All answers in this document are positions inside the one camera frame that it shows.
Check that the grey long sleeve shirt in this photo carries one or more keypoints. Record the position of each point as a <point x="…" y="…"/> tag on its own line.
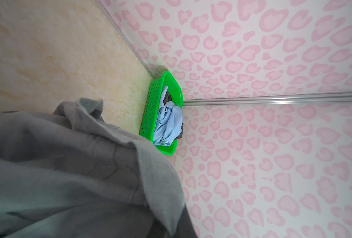
<point x="70" y="175"/>

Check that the green plastic basket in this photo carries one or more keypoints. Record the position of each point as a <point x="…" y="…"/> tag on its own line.
<point x="152" y="106"/>

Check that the light blue shirt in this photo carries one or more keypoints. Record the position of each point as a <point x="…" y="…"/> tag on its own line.
<point x="168" y="120"/>

